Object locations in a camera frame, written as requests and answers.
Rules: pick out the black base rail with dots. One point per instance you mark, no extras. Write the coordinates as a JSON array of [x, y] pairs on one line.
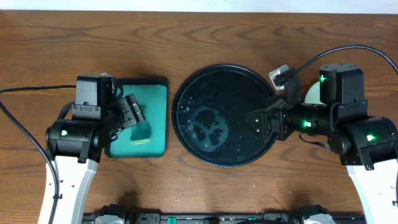
[[312, 214]]

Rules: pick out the mint plate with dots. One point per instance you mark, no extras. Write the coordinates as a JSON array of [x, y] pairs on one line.
[[313, 95]]

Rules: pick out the black rectangular tray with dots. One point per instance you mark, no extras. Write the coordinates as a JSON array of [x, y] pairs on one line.
[[166, 93]]

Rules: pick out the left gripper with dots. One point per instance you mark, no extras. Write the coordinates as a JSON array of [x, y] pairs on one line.
[[130, 112]]

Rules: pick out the green scrubbing sponge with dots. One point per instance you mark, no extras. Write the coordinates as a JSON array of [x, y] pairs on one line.
[[141, 133]]

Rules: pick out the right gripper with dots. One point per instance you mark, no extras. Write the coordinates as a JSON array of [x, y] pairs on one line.
[[277, 123]]

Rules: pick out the black round tray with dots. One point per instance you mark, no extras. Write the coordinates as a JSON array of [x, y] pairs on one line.
[[207, 111]]

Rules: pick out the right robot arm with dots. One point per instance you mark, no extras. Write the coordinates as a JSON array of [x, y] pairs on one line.
[[366, 145]]

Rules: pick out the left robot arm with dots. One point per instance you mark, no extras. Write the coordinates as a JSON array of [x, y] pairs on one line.
[[100, 112]]

